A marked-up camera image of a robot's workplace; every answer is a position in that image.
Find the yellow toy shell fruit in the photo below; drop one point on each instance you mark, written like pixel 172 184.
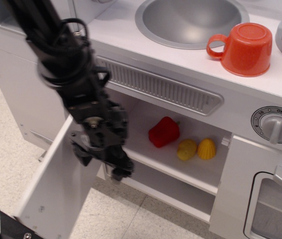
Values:
pixel 206 149

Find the red toy bell pepper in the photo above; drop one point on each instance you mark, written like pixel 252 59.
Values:
pixel 164 132

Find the yellow toy lemon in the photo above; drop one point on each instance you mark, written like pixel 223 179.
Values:
pixel 186 149

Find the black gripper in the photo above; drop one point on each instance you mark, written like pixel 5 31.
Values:
pixel 113 156

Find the white toy oven door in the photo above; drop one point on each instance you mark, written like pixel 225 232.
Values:
pixel 248 203

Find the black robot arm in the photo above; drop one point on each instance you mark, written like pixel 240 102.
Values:
pixel 66 64

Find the silver toy sink bowl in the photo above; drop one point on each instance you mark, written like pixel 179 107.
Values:
pixel 188 24

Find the silver fridge nameplate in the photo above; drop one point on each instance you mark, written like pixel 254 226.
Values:
pixel 45 139

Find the grey timer knob dial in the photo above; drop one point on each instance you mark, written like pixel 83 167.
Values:
pixel 267 123

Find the aluminium extrusion rail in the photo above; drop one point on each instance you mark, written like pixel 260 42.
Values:
pixel 42 157

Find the silver vent grille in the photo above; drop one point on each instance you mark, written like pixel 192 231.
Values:
pixel 192 98

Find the white cabinet door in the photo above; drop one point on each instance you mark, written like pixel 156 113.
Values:
pixel 52 202

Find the white toy fridge door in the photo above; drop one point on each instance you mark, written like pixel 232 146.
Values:
pixel 33 105

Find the orange plastic cup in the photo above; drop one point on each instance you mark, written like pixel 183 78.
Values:
pixel 245 52

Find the white toy kitchen body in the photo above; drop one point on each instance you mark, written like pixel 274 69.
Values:
pixel 190 186

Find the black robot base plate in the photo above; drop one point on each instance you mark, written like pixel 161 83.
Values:
pixel 12 229

